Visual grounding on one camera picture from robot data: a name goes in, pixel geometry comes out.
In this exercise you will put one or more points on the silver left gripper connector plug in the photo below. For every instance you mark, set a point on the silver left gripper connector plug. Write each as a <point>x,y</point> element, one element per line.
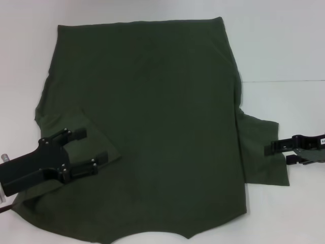
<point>5,157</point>

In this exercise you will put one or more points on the dark green t-shirt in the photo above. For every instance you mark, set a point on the dark green t-shirt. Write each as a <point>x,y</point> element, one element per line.
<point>157,101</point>

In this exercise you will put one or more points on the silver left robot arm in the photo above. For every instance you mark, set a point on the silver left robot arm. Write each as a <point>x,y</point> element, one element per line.
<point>2,195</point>

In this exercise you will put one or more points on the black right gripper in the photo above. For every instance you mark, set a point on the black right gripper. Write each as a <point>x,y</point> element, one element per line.
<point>311,148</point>

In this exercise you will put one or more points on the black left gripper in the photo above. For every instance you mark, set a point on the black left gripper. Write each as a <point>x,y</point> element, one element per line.
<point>28,169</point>

